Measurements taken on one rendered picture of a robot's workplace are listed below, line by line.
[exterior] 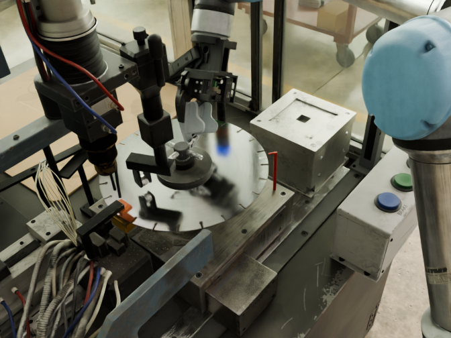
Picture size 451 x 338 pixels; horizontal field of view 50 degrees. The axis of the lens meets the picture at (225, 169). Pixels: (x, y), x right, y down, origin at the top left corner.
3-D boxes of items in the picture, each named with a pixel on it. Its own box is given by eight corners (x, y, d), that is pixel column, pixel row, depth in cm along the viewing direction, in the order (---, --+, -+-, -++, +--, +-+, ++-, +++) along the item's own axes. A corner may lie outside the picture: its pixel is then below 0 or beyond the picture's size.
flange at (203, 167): (203, 190, 90) (202, 180, 88) (147, 182, 93) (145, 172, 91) (218, 152, 98) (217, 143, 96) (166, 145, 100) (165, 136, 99)
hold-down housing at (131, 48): (163, 128, 85) (145, 17, 71) (180, 140, 82) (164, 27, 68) (136, 142, 82) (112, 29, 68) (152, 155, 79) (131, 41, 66)
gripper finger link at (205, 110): (207, 152, 93) (214, 104, 91) (185, 145, 96) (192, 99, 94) (218, 151, 95) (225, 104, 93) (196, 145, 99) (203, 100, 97)
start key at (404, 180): (398, 177, 100) (400, 170, 98) (417, 185, 98) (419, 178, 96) (388, 188, 97) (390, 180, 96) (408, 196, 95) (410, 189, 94)
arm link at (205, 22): (184, 8, 89) (215, 16, 95) (181, 33, 90) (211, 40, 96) (215, 9, 84) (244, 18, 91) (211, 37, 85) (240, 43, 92)
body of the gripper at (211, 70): (207, 104, 87) (217, 35, 84) (174, 98, 92) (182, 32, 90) (234, 106, 93) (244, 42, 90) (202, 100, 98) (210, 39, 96)
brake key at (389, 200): (382, 196, 96) (384, 188, 94) (401, 205, 94) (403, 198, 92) (372, 208, 94) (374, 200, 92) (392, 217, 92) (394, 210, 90)
